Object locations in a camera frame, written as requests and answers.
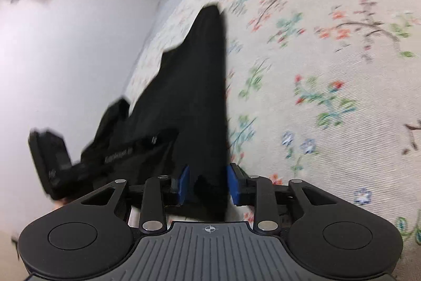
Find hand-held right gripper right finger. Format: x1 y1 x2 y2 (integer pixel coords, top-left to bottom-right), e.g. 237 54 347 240
226 162 334 232

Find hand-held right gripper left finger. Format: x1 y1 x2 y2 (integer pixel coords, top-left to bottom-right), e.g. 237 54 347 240
81 164 191 234

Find black pants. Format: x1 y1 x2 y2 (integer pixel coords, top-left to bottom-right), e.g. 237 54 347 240
79 3 231 222

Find floral bed mat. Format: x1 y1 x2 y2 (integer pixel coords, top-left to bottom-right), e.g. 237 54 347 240
125 0 421 268

